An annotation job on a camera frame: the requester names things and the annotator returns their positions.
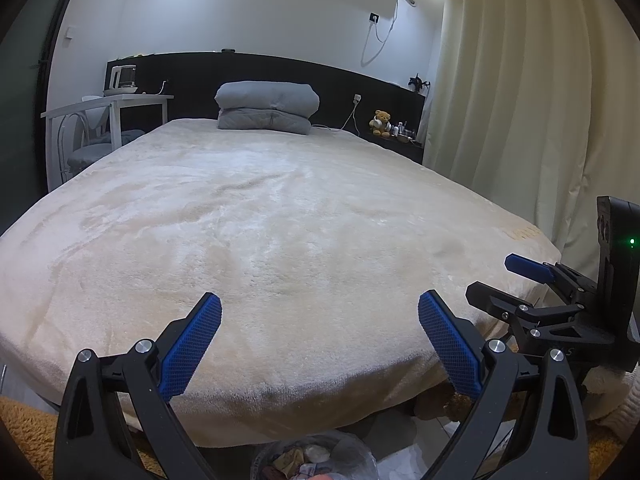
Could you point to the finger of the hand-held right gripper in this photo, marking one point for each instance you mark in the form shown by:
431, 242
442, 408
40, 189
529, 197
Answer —
485, 294
525, 266

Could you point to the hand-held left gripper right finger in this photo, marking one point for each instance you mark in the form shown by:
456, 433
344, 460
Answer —
450, 345

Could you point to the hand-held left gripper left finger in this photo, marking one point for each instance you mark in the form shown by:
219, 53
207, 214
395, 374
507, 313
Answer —
192, 345

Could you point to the clear plastic trash bag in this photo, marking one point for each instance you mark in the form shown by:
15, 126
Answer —
350, 455

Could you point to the brown paper bag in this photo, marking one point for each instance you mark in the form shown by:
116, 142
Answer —
291, 460

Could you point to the white plastic bag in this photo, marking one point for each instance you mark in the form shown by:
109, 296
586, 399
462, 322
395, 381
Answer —
317, 454

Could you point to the beige plush blanket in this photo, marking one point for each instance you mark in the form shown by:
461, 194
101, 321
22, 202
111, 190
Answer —
275, 235

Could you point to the cream curtain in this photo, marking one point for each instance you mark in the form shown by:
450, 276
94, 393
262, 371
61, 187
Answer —
525, 110

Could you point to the black bedside shelf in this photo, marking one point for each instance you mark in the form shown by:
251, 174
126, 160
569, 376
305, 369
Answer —
395, 150

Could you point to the group of small bottles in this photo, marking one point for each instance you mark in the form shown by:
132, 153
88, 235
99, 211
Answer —
404, 132

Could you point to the brown teddy bear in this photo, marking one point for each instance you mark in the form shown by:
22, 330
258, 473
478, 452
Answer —
381, 122

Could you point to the dark potted plant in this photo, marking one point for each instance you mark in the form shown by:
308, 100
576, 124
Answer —
418, 84

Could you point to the white chair with grey cushion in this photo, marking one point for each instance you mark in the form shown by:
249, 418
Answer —
90, 152

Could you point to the grey pillow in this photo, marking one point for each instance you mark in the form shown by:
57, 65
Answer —
250, 122

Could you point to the white desk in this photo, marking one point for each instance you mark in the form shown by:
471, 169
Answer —
115, 102

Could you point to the folded grey duvet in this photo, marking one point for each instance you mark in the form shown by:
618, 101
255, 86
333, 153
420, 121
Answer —
267, 95

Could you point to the white bowl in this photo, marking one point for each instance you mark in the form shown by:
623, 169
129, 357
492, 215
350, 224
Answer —
120, 91

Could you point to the white electric kettle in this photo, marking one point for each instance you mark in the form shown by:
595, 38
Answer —
123, 77

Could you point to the black headboard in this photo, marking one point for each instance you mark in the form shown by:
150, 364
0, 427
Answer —
300, 67

